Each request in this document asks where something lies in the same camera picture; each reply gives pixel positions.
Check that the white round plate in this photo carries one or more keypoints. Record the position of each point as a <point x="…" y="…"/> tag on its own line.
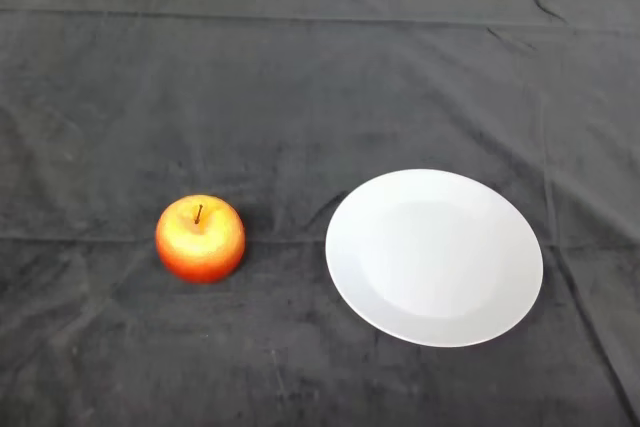
<point x="435" y="257"/>

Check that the red yellow apple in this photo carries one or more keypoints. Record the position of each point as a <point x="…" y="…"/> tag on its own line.
<point x="200" y="247"/>

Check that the black cloth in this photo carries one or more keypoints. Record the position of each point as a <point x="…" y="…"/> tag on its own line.
<point x="300" y="97"/>

